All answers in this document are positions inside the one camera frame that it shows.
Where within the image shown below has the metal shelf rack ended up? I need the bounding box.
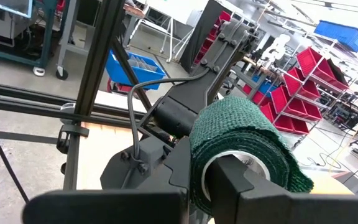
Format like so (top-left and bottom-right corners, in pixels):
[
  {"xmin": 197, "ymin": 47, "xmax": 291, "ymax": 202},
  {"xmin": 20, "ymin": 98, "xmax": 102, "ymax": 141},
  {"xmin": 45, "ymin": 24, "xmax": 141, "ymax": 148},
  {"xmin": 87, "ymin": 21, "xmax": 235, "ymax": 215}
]
[{"xmin": 241, "ymin": 30, "xmax": 354, "ymax": 147}]

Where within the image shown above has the dark green elastic bandage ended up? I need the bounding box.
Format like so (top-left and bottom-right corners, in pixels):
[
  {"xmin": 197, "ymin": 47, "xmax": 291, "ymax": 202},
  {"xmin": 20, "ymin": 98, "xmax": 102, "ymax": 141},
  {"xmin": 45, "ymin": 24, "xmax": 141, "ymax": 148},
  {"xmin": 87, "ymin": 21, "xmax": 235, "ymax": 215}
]
[{"xmin": 188, "ymin": 95, "xmax": 315, "ymax": 216}]

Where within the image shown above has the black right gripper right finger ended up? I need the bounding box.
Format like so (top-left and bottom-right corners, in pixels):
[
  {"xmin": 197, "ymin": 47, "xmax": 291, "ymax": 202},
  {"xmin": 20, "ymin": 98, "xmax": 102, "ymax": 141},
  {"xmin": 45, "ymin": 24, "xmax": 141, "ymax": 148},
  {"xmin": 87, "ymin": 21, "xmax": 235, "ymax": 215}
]
[{"xmin": 208, "ymin": 154, "xmax": 358, "ymax": 224}]

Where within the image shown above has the white robot figure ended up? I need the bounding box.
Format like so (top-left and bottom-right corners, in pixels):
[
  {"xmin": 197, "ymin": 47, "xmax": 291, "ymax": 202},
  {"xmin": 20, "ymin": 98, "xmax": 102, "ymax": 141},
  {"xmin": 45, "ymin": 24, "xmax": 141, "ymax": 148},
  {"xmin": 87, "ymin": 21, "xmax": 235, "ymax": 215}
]
[{"xmin": 260, "ymin": 33, "xmax": 291, "ymax": 68}]

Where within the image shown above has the grey metal stand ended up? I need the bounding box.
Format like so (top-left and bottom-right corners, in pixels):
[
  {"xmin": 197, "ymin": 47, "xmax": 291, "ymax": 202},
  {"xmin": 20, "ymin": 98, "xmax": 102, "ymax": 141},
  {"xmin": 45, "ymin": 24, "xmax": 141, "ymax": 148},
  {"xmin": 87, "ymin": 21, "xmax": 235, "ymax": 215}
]
[{"xmin": 55, "ymin": 0, "xmax": 101, "ymax": 81}]

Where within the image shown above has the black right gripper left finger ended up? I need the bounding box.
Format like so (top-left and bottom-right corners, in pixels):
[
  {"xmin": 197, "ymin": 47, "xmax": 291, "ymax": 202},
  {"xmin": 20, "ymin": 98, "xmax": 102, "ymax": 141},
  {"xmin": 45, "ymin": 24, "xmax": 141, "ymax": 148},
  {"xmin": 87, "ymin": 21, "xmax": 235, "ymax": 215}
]
[{"xmin": 22, "ymin": 136, "xmax": 193, "ymax": 224}]

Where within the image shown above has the white metal table frame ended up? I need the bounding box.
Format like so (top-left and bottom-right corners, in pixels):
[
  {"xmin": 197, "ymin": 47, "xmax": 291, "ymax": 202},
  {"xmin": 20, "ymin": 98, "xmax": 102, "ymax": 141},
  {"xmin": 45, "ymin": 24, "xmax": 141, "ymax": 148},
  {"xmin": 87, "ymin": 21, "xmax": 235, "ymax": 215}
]
[{"xmin": 128, "ymin": 6, "xmax": 198, "ymax": 65}]

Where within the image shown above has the red and black case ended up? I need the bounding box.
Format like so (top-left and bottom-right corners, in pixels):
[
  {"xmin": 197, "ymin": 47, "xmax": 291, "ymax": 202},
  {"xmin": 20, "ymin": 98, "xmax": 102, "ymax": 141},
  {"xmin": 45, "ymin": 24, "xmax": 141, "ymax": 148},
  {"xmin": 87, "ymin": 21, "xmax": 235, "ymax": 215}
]
[{"xmin": 106, "ymin": 77, "xmax": 136, "ymax": 95}]

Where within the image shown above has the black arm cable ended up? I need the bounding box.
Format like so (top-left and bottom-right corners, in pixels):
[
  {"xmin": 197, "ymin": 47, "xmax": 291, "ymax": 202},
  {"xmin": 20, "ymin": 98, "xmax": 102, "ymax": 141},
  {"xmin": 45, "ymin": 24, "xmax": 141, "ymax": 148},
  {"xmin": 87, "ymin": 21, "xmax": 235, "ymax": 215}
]
[{"xmin": 127, "ymin": 68, "xmax": 211, "ymax": 162}]

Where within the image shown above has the black flat panel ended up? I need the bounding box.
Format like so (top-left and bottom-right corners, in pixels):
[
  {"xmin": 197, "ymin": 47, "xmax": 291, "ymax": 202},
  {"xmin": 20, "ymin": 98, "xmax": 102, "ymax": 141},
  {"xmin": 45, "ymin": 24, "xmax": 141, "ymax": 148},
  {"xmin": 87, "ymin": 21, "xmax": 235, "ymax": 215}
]
[{"xmin": 178, "ymin": 0, "xmax": 229, "ymax": 74}]

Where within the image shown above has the blue plastic storage bin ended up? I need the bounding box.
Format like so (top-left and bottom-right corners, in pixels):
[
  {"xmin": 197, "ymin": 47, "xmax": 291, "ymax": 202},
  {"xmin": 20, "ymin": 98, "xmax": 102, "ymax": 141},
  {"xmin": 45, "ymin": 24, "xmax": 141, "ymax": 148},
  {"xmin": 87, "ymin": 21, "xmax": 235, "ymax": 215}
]
[
  {"xmin": 105, "ymin": 49, "xmax": 167, "ymax": 91},
  {"xmin": 314, "ymin": 20, "xmax": 358, "ymax": 53}
]

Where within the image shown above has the teal metal cart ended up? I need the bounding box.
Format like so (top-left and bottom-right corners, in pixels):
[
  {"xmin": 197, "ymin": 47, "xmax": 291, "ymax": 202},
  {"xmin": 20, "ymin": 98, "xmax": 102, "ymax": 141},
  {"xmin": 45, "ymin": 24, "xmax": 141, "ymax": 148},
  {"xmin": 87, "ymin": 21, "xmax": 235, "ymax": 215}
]
[{"xmin": 0, "ymin": 0, "xmax": 58, "ymax": 77}]

